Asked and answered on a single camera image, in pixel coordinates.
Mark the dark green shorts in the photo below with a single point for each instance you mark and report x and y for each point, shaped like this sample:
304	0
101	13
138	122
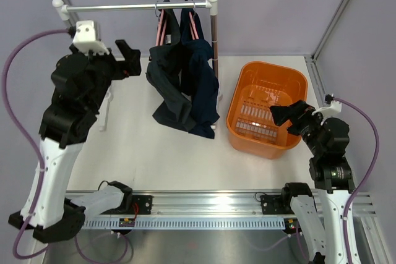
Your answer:
163	73

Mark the pink hanger with navy shorts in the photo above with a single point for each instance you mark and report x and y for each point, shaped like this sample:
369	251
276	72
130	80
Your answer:
192	25

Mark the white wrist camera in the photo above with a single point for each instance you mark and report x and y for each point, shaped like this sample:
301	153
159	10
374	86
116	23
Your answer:
332	107
87	38

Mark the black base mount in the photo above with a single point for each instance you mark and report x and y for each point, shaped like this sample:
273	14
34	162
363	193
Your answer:
140	203
281	204

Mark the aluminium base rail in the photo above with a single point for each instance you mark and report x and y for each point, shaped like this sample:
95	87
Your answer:
207	203

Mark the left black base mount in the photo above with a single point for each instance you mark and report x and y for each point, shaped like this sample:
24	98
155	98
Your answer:
140	203

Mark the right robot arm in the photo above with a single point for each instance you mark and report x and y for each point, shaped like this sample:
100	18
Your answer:
330	236

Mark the metal clothes rack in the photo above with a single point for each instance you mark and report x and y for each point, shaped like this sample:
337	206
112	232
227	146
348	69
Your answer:
139	6

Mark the orange plastic basket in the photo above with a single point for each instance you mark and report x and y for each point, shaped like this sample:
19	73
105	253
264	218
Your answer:
249	121

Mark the white slotted cable duct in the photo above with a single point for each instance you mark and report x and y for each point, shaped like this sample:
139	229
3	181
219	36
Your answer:
185	224

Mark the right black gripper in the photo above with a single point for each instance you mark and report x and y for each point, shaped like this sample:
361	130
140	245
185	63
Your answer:
302	111

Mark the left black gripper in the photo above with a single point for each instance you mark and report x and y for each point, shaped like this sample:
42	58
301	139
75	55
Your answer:
132	67

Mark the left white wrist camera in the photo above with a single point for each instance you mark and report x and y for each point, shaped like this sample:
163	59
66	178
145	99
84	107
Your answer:
87	38

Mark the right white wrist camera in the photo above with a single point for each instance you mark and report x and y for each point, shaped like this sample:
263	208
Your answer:
332	107

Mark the navy blue shorts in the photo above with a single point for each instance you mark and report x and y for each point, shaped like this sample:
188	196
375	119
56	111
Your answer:
198	78

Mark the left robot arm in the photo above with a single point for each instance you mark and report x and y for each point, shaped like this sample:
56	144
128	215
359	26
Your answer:
80	85

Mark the pink hanger with green shorts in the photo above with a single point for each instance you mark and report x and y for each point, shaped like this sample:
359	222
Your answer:
161	29

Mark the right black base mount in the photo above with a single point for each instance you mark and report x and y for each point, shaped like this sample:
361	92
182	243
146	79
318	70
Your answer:
281	204

